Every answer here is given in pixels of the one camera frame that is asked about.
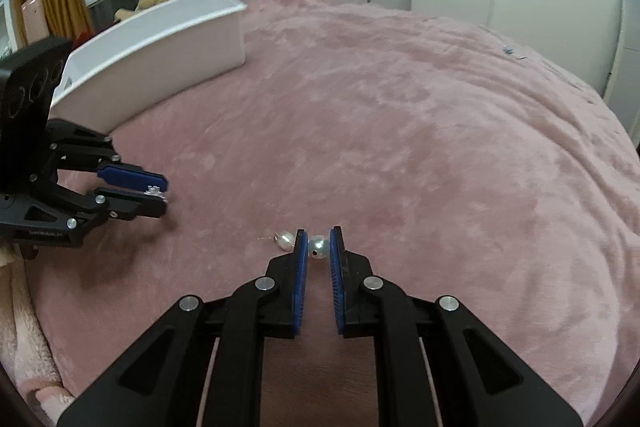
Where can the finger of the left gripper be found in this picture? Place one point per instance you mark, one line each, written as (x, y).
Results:
(127, 205)
(132, 177)

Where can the pink upright device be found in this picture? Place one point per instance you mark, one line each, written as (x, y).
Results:
(34, 19)

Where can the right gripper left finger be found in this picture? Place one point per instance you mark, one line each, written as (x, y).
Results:
(201, 363)

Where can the pink plush bed blanket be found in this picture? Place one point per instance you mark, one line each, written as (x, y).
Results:
(455, 168)

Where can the white rectangular storage box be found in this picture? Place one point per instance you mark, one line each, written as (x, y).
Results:
(152, 56)

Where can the small silver crystal earring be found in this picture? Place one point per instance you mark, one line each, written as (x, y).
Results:
(154, 190)

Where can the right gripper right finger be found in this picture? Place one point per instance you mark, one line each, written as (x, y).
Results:
(436, 363)

